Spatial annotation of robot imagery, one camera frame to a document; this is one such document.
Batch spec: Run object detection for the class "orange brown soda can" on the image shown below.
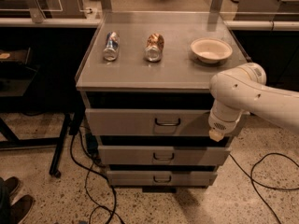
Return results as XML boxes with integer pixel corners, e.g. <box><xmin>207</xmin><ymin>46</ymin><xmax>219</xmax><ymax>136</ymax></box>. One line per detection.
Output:
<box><xmin>144</xmin><ymin>33</ymin><xmax>164</xmax><ymax>62</ymax></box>

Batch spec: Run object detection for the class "black floor cable left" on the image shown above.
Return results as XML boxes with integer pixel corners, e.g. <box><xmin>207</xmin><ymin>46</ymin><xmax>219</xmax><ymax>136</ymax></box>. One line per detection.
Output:
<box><xmin>69</xmin><ymin>126</ymin><xmax>126</xmax><ymax>224</ymax></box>

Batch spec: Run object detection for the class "black floor cable right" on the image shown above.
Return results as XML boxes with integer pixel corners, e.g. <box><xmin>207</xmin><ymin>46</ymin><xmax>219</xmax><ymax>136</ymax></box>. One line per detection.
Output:
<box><xmin>229</xmin><ymin>152</ymin><xmax>299</xmax><ymax>224</ymax></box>

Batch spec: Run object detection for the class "black table frame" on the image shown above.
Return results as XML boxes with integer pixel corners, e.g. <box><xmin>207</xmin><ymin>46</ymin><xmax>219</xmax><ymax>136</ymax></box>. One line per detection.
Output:
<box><xmin>0</xmin><ymin>63</ymin><xmax>87</xmax><ymax>179</ymax></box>

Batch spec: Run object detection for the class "black floor cable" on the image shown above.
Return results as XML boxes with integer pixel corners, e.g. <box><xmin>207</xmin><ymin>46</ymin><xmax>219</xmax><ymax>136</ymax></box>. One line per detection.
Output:
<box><xmin>69</xmin><ymin>126</ymin><xmax>126</xmax><ymax>224</ymax></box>
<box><xmin>229</xmin><ymin>152</ymin><xmax>299</xmax><ymax>224</ymax></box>

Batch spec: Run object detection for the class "blue silver soda can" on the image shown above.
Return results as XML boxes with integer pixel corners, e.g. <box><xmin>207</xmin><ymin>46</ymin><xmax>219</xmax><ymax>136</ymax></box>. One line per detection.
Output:
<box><xmin>103</xmin><ymin>32</ymin><xmax>120</xmax><ymax>61</ymax></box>

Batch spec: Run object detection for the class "white horizontal rail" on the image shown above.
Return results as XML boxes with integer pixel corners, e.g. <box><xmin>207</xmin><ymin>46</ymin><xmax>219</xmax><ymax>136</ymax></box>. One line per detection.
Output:
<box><xmin>0</xmin><ymin>18</ymin><xmax>299</xmax><ymax>32</ymax></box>

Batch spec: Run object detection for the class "dark shoe lower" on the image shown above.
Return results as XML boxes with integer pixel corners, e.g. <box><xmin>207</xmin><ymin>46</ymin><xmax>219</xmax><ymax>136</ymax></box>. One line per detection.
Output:
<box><xmin>9</xmin><ymin>194</ymin><xmax>34</xmax><ymax>224</ymax></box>

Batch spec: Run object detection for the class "dark shoe upper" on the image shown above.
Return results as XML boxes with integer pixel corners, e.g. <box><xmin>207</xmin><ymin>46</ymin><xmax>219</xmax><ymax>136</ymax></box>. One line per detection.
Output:
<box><xmin>5</xmin><ymin>176</ymin><xmax>20</xmax><ymax>196</ymax></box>

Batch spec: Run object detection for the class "grey top drawer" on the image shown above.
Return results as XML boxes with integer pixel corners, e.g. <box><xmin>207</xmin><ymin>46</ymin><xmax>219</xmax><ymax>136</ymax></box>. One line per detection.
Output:
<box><xmin>85</xmin><ymin>107</ymin><xmax>247</xmax><ymax>138</ymax></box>

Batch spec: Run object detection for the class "grey middle drawer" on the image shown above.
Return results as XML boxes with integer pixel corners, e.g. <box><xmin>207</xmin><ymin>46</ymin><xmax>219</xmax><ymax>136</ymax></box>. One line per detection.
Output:
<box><xmin>98</xmin><ymin>146</ymin><xmax>230</xmax><ymax>166</ymax></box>

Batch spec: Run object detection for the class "grey bottom drawer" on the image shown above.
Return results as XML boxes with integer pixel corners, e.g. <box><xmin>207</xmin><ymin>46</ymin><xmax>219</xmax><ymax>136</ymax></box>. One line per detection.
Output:
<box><xmin>107</xmin><ymin>171</ymin><xmax>217</xmax><ymax>187</ymax></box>

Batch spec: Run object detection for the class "dark shoe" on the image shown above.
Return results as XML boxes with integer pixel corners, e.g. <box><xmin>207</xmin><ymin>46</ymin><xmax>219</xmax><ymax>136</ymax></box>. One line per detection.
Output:
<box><xmin>5</xmin><ymin>176</ymin><xmax>20</xmax><ymax>196</ymax></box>
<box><xmin>9</xmin><ymin>194</ymin><xmax>34</xmax><ymax>224</ymax></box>

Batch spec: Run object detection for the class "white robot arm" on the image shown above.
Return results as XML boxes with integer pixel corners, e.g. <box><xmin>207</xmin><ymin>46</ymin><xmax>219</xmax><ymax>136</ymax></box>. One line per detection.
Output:
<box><xmin>208</xmin><ymin>63</ymin><xmax>299</xmax><ymax>142</ymax></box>

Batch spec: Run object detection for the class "grey drawer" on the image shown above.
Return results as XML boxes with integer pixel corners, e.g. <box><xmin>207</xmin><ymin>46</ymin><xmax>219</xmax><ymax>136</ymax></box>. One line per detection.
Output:
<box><xmin>107</xmin><ymin>171</ymin><xmax>217</xmax><ymax>187</ymax></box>
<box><xmin>85</xmin><ymin>107</ymin><xmax>247</xmax><ymax>138</ymax></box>
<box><xmin>98</xmin><ymin>146</ymin><xmax>230</xmax><ymax>166</ymax></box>

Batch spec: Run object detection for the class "white paper bowl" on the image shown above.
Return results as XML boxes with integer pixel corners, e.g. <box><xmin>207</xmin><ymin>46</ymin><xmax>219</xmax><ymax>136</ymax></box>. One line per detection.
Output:
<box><xmin>191</xmin><ymin>38</ymin><xmax>233</xmax><ymax>63</ymax></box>

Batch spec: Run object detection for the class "grey drawer cabinet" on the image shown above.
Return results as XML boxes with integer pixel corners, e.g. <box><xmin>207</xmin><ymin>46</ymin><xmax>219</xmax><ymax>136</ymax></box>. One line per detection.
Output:
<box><xmin>77</xmin><ymin>12</ymin><xmax>246</xmax><ymax>179</ymax></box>

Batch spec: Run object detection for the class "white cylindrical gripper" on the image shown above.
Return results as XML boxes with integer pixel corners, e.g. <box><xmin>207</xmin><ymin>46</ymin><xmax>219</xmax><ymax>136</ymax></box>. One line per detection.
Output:
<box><xmin>208</xmin><ymin>100</ymin><xmax>243</xmax><ymax>142</ymax></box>

